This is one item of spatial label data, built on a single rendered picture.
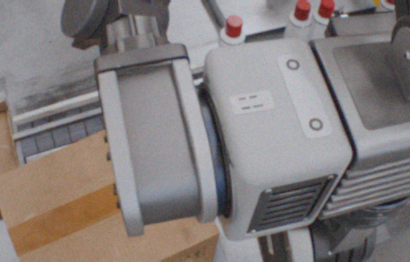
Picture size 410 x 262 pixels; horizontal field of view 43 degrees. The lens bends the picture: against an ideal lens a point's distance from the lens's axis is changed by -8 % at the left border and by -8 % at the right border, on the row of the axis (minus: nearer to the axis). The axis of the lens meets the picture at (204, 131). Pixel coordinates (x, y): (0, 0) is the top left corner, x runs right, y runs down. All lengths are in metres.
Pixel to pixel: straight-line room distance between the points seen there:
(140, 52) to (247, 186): 0.16
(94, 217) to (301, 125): 0.47
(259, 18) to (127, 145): 0.97
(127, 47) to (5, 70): 0.90
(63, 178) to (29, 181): 0.06
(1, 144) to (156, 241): 0.57
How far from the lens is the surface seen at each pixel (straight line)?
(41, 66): 1.37
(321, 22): 1.19
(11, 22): 1.50
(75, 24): 0.59
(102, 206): 0.85
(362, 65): 0.49
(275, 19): 1.39
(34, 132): 1.11
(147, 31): 0.55
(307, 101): 0.45
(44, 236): 0.84
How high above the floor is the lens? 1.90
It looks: 60 degrees down
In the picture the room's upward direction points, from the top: 5 degrees clockwise
